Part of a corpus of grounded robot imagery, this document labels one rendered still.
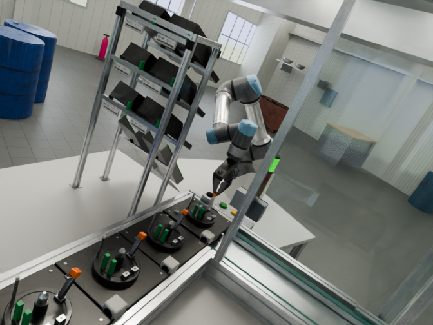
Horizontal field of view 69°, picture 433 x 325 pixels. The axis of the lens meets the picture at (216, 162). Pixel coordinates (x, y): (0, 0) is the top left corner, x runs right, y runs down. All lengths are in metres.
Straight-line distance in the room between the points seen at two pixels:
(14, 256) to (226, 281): 0.71
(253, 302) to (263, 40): 10.39
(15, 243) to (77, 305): 0.39
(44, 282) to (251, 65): 10.67
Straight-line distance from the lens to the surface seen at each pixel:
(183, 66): 1.10
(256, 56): 11.25
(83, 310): 0.93
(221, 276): 1.25
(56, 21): 8.59
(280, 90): 11.29
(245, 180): 1.82
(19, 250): 1.21
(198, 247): 1.23
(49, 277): 0.99
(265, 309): 1.24
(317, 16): 6.14
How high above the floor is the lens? 1.69
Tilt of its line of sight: 21 degrees down
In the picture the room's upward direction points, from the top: 24 degrees clockwise
